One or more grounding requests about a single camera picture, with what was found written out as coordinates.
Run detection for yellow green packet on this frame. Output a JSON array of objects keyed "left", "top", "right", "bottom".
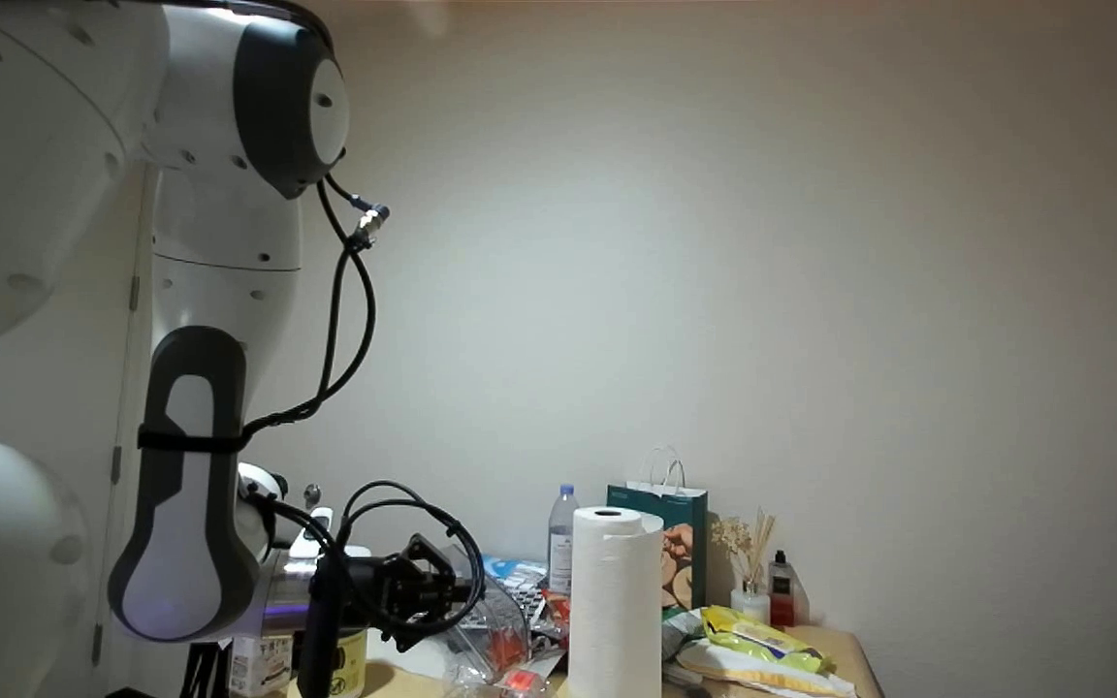
[{"left": 665, "top": 602, "right": 841, "bottom": 698}]

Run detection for blue tissue pack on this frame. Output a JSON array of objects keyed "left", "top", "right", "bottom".
[{"left": 476, "top": 549, "right": 551, "bottom": 602}]

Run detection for blue-capped clear water bottle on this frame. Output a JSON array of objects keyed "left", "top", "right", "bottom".
[{"left": 543, "top": 479, "right": 581, "bottom": 602}]

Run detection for white-capped clear juice bottle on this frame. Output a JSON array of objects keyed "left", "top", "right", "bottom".
[{"left": 225, "top": 629, "right": 299, "bottom": 698}]

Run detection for clear rectangular plastic container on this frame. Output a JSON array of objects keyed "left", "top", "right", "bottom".
[{"left": 446, "top": 578, "right": 551, "bottom": 681}]

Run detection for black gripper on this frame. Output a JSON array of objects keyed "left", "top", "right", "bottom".
[{"left": 321, "top": 531, "right": 485, "bottom": 650}]

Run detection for colourful cereal box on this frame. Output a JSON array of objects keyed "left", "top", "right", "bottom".
[{"left": 601, "top": 457, "right": 715, "bottom": 614}]

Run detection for reed diffuser with sticks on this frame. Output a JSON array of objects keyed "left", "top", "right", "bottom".
[{"left": 717, "top": 507, "right": 785, "bottom": 623}]

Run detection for white paper towel roll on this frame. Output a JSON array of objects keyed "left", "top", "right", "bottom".
[{"left": 564, "top": 505, "right": 673, "bottom": 698}]

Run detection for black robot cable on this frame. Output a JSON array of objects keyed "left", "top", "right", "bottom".
[{"left": 237, "top": 172, "right": 492, "bottom": 614}]

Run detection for small red bottle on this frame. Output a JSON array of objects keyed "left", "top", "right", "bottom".
[{"left": 763, "top": 548, "right": 802, "bottom": 632}]

